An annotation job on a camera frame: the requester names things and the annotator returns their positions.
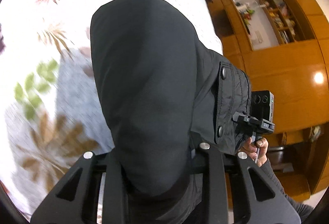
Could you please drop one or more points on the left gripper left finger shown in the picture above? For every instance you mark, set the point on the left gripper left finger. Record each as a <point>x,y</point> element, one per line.
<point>74,199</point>

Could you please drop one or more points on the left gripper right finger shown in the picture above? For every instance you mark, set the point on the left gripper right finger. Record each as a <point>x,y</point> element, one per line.
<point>237,180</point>

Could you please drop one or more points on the black pants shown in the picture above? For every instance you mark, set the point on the black pants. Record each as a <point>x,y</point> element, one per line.
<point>158,84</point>

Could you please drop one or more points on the right hand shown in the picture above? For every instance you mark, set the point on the right hand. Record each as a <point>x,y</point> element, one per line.
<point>256,150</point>

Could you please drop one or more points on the orange wooden cabinet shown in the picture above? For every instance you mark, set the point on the orange wooden cabinet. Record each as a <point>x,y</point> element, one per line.
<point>296,74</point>

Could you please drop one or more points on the wooden bookshelf with items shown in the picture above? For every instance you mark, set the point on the wooden bookshelf with items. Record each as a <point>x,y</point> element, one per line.
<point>284,23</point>

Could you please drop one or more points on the floral quilted bedspread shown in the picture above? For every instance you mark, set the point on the floral quilted bedspread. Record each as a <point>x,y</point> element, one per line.
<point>50,112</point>

